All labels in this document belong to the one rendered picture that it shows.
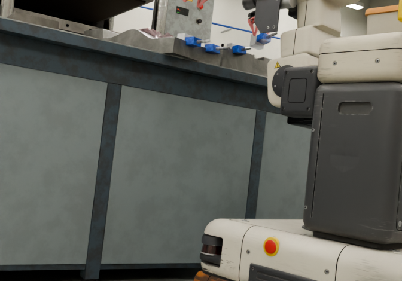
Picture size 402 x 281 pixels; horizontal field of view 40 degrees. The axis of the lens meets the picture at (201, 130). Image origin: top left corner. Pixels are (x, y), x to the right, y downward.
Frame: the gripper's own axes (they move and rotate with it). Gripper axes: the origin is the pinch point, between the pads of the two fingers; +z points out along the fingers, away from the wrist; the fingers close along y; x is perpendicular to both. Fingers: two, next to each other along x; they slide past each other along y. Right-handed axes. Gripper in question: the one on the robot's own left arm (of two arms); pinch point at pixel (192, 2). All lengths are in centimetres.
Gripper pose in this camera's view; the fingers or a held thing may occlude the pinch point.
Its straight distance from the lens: 200.2
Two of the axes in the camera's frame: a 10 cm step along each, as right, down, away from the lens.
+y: -6.9, -1.2, -7.1
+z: -4.2, 8.7, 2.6
